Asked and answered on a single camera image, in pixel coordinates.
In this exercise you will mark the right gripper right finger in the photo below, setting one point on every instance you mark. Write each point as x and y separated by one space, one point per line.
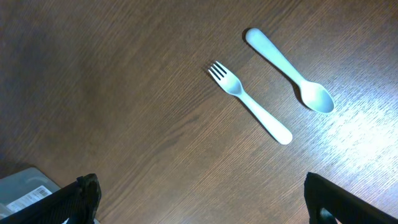
328 203

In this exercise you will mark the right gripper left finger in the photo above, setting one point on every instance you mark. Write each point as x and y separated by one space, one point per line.
76 203

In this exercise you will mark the white plastic fork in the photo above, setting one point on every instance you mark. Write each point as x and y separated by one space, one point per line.
231 84

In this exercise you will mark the clear plastic container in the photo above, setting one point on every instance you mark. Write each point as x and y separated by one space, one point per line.
24 188

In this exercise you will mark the white plastic spoon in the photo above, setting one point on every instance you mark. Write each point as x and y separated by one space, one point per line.
314 95

